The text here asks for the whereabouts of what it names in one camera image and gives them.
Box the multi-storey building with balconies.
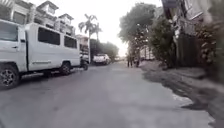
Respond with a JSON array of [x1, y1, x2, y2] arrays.
[[0, 0, 90, 56]]

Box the group of people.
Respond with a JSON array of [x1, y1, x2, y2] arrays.
[[126, 52, 141, 69]]

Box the bushes by fence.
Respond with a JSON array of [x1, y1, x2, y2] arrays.
[[148, 17, 178, 69]]

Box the palm tree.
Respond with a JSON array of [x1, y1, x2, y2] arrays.
[[78, 13, 103, 64]]

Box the row of trees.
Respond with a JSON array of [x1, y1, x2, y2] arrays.
[[89, 38, 120, 63]]

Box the large leafy tree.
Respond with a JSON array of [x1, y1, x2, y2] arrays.
[[118, 2, 157, 61]]

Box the white pickup truck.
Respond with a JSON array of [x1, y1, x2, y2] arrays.
[[92, 53, 112, 66]]

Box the motorcycle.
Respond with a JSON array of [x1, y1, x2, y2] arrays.
[[79, 54, 90, 71]]

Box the dirt roadside verge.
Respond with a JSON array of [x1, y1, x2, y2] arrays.
[[138, 60, 224, 128]]

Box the grey concrete road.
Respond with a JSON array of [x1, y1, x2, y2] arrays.
[[0, 61, 214, 128]]

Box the white van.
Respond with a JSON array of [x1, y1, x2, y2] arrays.
[[0, 18, 82, 90]]

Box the building with dark fence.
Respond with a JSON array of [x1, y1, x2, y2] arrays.
[[161, 0, 224, 69]]

